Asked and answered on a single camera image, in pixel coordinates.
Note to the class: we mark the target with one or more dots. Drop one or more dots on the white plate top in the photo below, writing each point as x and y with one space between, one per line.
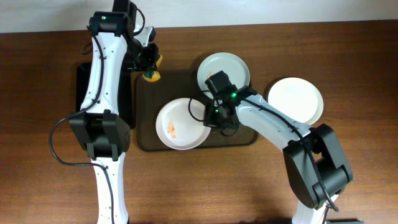
232 65

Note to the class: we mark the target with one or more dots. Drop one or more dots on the white plate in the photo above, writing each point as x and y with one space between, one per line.
297 98
177 129
232 65

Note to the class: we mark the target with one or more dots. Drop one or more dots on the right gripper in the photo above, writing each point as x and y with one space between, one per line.
221 117

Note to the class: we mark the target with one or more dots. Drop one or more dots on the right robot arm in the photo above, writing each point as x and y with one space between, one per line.
317 168

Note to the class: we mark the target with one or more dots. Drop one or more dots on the brown serving tray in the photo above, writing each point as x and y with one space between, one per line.
173 84

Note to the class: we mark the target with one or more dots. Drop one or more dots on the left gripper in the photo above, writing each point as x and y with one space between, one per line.
150 59

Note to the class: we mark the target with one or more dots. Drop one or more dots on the black plastic tray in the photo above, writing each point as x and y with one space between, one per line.
125 95

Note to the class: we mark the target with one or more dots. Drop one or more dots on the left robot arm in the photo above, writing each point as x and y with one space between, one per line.
118 44

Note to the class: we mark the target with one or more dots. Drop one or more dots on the green yellow sponge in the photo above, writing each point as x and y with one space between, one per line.
153 75

